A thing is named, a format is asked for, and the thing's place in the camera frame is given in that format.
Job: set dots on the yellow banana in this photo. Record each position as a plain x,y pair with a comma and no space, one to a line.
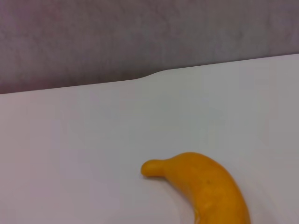
210,186

